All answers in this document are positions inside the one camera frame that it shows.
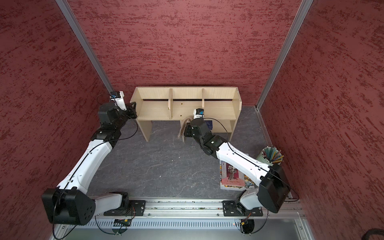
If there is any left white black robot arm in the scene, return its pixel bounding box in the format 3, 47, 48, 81
42, 99, 137, 226

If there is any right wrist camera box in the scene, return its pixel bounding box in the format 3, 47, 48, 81
194, 108, 204, 119

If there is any aluminium corner post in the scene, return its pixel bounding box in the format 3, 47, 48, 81
256, 0, 314, 112
55, 0, 115, 93

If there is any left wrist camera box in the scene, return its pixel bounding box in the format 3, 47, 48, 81
110, 91, 127, 111

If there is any blue book on shelf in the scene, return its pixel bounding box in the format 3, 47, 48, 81
204, 120, 213, 131

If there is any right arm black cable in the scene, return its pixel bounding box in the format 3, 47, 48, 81
203, 117, 300, 202

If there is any red illustrated picture book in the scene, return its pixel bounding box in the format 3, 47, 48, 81
220, 161, 256, 191

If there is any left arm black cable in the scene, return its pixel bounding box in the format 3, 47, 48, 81
51, 92, 139, 240

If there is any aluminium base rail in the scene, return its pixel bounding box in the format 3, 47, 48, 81
50, 198, 315, 240

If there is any right aluminium corner post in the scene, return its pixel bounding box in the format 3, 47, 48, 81
256, 0, 314, 112

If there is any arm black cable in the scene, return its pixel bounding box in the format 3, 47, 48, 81
51, 92, 139, 240
203, 117, 300, 202

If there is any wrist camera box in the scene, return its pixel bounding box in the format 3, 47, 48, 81
194, 108, 204, 119
110, 91, 127, 111

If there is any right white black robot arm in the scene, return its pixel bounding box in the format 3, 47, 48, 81
185, 118, 291, 214

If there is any light wooden bookshelf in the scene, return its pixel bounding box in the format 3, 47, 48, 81
131, 87, 243, 141

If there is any green cup of pencils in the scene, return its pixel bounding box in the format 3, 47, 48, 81
256, 147, 284, 166

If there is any left aluminium corner post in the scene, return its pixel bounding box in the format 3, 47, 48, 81
55, 0, 115, 93

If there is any beige striped fluffy cloth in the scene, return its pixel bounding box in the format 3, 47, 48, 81
178, 117, 193, 142

